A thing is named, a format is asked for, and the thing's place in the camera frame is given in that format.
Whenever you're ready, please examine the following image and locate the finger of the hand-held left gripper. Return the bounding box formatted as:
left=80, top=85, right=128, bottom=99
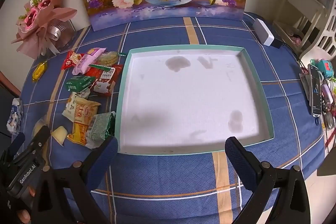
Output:
left=1, top=132, right=26, bottom=161
left=28, top=125, right=51, bottom=159

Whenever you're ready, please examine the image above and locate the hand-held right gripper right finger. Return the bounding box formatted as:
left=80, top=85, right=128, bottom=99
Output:
left=224, top=136, right=311, bottom=224

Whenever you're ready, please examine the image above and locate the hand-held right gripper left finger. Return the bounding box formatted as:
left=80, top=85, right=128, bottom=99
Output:
left=31, top=136, right=118, bottom=224

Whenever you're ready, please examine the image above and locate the clear bun packet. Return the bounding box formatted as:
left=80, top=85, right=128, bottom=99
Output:
left=31, top=115, right=53, bottom=140

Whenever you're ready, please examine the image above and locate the yellow jelly cup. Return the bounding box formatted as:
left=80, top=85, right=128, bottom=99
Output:
left=51, top=126, right=68, bottom=146

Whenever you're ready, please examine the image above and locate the pale green barcode packet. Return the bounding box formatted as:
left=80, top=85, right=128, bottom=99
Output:
left=85, top=112, right=116, bottom=149

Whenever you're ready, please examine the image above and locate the yellow cake packet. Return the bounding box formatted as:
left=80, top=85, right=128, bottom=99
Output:
left=62, top=97, right=101, bottom=146

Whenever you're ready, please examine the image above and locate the dark green snack packet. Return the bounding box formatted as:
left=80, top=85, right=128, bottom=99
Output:
left=66, top=76, right=96, bottom=92

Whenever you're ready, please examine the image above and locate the red milk biscuit packet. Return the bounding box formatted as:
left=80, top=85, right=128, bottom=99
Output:
left=91, top=67, right=124, bottom=96

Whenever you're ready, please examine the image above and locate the white tray with teal rim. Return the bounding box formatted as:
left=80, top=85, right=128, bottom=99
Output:
left=115, top=45, right=275, bottom=156

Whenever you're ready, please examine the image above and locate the small red snack packet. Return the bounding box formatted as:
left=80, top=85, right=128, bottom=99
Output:
left=62, top=50, right=84, bottom=71

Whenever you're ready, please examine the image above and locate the pink snack packet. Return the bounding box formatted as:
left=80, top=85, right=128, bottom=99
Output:
left=72, top=48, right=107, bottom=75

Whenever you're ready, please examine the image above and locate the person's left hand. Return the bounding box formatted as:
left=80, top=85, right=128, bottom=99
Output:
left=15, top=186, right=37, bottom=224

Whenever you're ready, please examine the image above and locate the blue and white wrapper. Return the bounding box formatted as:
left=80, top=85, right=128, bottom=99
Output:
left=7, top=98, right=24, bottom=134

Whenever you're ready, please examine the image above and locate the cream snack packet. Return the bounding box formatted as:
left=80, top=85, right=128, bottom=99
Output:
left=69, top=90, right=91, bottom=104

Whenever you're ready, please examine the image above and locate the yellow wrapped candy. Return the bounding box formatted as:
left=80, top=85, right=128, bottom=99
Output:
left=32, top=61, right=48, bottom=82

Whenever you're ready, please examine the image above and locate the clear rice cracker packet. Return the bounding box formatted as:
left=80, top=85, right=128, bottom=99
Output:
left=96, top=51, right=126, bottom=67

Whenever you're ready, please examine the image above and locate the grey phone stand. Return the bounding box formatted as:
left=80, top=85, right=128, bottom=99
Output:
left=299, top=73, right=314, bottom=109

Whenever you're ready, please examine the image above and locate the smartphone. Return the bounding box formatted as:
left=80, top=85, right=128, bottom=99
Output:
left=308, top=64, right=323, bottom=117

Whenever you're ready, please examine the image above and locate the clear plastic box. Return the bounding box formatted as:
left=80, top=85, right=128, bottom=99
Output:
left=56, top=18, right=76, bottom=51

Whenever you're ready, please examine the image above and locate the lilac gadget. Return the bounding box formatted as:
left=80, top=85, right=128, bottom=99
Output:
left=322, top=84, right=335, bottom=104

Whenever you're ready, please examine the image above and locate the pink flower bouquet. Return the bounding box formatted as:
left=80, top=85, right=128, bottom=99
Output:
left=11, top=0, right=78, bottom=60

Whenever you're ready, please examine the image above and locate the teal toy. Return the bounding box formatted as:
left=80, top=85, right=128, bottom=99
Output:
left=311, top=59, right=334, bottom=77

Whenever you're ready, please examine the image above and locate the white power adapter box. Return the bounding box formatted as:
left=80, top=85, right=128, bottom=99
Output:
left=252, top=18, right=275, bottom=46

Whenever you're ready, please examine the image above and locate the blue plaid bed sheet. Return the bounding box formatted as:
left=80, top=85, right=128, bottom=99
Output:
left=16, top=12, right=328, bottom=224

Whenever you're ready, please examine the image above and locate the pink item under chair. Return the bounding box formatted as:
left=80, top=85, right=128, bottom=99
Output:
left=289, top=34, right=303, bottom=45

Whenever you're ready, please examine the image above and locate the white chair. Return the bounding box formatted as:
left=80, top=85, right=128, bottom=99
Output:
left=273, top=0, right=336, bottom=56

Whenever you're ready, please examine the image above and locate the black cable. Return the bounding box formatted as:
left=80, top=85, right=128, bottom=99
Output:
left=281, top=42, right=309, bottom=69

